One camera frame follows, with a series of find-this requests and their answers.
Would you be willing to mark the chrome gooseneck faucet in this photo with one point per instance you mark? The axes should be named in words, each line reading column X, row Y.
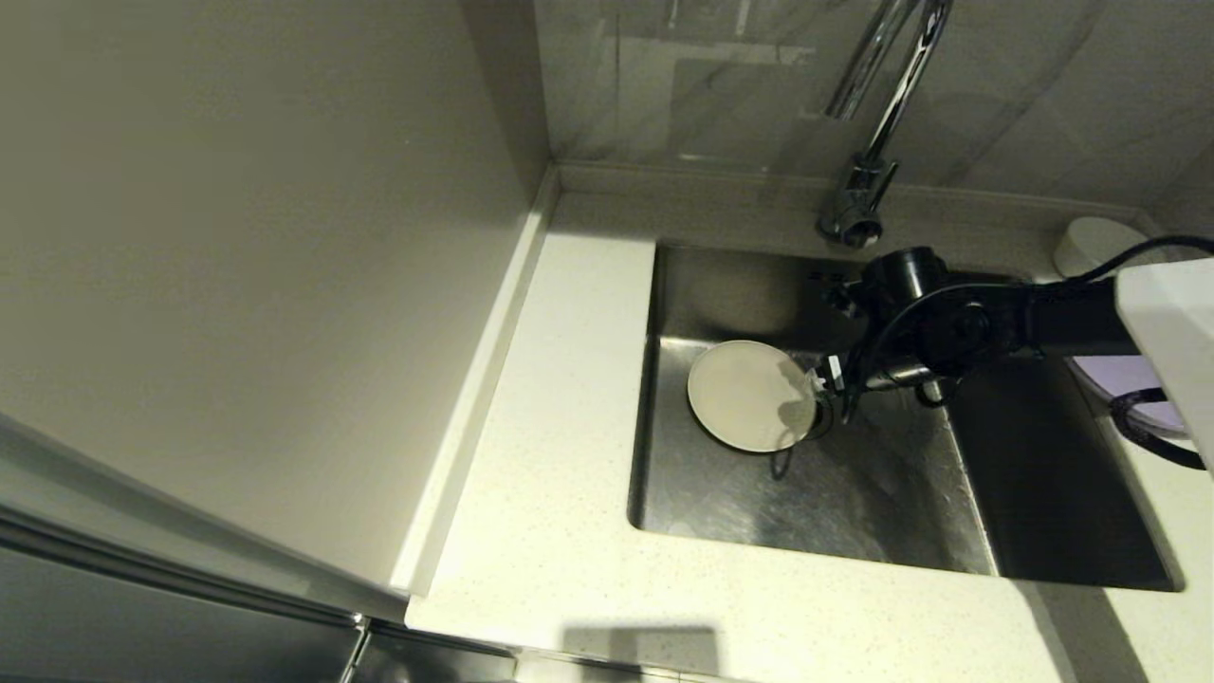
column 858, row 204

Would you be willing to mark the lilac round plate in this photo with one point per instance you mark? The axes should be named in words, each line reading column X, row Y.
column 1133, row 384

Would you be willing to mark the beige round plate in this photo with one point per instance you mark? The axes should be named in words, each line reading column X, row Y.
column 744, row 394

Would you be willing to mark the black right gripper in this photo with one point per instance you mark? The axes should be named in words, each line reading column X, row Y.
column 934, row 318

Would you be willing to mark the stainless steel sink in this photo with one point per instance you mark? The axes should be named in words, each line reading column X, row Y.
column 721, row 493

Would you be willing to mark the grey metal cabinet front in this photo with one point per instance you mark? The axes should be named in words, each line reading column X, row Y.
column 142, row 607

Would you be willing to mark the small white bowl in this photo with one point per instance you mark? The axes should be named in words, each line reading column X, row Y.
column 1091, row 245

